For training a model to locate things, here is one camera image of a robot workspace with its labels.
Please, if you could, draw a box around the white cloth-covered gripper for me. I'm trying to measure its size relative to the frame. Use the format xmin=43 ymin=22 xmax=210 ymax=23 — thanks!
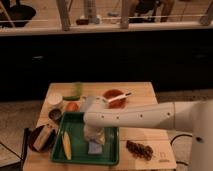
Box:
xmin=83 ymin=125 xmax=105 ymax=145

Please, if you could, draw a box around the blue sponge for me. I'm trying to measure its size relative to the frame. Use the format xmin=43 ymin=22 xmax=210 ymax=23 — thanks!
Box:
xmin=88 ymin=142 xmax=102 ymax=155

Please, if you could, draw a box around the green plastic tray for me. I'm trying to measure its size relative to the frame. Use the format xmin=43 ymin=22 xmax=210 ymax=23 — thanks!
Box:
xmin=51 ymin=112 xmax=119 ymax=166

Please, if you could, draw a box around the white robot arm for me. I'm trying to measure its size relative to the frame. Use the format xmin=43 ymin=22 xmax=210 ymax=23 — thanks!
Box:
xmin=83 ymin=97 xmax=213 ymax=171

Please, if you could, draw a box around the yellow corn cob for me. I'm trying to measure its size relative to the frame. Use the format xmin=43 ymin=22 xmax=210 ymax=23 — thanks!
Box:
xmin=62 ymin=132 xmax=71 ymax=160

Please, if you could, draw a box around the red tomato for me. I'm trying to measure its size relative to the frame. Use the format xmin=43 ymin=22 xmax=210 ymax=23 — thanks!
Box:
xmin=65 ymin=102 xmax=79 ymax=112

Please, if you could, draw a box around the red bowl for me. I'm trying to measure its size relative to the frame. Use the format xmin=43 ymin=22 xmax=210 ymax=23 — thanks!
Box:
xmin=102 ymin=88 xmax=128 ymax=110

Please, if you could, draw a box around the brown grape bunch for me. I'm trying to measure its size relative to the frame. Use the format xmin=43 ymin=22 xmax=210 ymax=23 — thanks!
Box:
xmin=126 ymin=140 xmax=153 ymax=161

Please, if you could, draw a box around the green pepper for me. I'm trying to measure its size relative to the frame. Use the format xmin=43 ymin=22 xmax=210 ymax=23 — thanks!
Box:
xmin=63 ymin=96 xmax=80 ymax=101

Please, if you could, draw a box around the small dark metal bowl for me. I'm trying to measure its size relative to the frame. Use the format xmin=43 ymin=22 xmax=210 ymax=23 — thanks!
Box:
xmin=48 ymin=109 xmax=62 ymax=121

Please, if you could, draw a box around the white spoon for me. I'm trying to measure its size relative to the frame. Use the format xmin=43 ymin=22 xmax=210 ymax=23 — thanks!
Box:
xmin=107 ymin=93 xmax=132 ymax=103

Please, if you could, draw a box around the sandwich slice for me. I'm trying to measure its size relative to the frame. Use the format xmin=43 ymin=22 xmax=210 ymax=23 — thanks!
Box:
xmin=33 ymin=125 xmax=53 ymax=151

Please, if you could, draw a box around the light green vegetable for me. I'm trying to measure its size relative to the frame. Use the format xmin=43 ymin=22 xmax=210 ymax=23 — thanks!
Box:
xmin=74 ymin=82 xmax=82 ymax=97

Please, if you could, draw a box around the white cup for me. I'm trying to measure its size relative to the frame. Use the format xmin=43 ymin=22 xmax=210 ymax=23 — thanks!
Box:
xmin=47 ymin=93 xmax=63 ymax=108

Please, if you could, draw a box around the dark round plate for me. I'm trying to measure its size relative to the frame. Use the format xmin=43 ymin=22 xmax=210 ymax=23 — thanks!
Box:
xmin=28 ymin=124 xmax=56 ymax=152

